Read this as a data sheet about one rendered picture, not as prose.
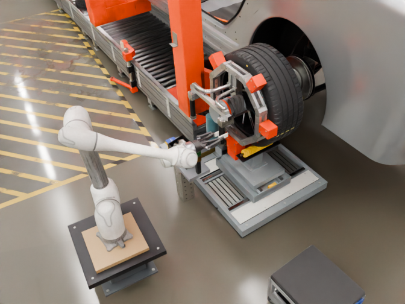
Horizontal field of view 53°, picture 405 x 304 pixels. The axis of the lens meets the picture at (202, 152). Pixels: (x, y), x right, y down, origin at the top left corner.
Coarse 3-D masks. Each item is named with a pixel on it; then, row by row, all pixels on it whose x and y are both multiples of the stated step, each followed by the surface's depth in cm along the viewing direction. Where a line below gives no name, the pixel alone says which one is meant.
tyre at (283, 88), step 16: (240, 48) 262; (256, 48) 252; (272, 48) 251; (240, 64) 250; (256, 64) 240; (272, 64) 242; (288, 64) 245; (272, 80) 239; (288, 80) 242; (272, 96) 238; (288, 96) 242; (272, 112) 242; (288, 112) 245; (288, 128) 256; (256, 144) 274
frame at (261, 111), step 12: (228, 60) 254; (216, 72) 264; (228, 72) 251; (240, 72) 247; (216, 84) 280; (216, 96) 285; (252, 96) 239; (264, 108) 240; (264, 120) 246; (228, 132) 284; (240, 132) 279; (240, 144) 275
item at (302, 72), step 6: (288, 60) 280; (294, 60) 275; (300, 60) 272; (294, 66) 277; (300, 66) 272; (306, 66) 270; (300, 72) 274; (306, 72) 269; (300, 78) 276; (306, 78) 272; (300, 84) 279; (306, 84) 274; (312, 84) 272; (306, 90) 277; (306, 96) 279
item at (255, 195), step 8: (216, 160) 327; (224, 168) 320; (232, 176) 313; (280, 176) 307; (288, 176) 311; (240, 184) 306; (272, 184) 302; (280, 184) 306; (248, 192) 300; (256, 192) 301; (264, 192) 300; (272, 192) 307; (256, 200) 300
